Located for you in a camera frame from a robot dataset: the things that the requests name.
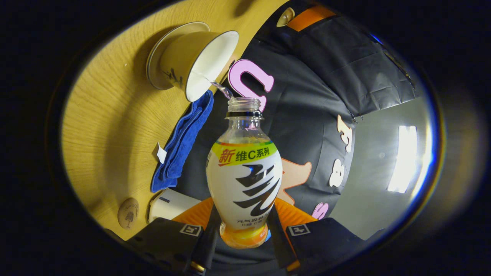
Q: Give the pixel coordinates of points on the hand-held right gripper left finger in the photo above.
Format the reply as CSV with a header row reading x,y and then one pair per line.
x,y
168,239

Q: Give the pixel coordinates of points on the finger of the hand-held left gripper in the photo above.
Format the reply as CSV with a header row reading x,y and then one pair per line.
x,y
308,17

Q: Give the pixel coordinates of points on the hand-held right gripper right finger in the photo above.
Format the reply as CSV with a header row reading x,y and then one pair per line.
x,y
326,241

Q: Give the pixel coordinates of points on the pale yellow teacup lid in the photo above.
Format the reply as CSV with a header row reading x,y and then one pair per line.
x,y
285,17

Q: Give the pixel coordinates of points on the round cork coaster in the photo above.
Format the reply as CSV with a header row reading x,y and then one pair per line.
x,y
128,213

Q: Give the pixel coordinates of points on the clear water bottle white label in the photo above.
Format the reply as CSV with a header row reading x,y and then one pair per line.
x,y
245,180

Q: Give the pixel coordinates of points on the pale yellow ceramic teacup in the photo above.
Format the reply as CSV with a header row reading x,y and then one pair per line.
x,y
184,57

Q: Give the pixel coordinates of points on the white toaster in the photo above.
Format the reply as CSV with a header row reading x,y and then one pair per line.
x,y
170,205

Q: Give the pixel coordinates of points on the black backdrop cloth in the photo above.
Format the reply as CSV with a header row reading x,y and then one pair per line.
x,y
314,96

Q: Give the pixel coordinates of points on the blue folded towel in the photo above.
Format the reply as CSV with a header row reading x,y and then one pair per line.
x,y
180,145

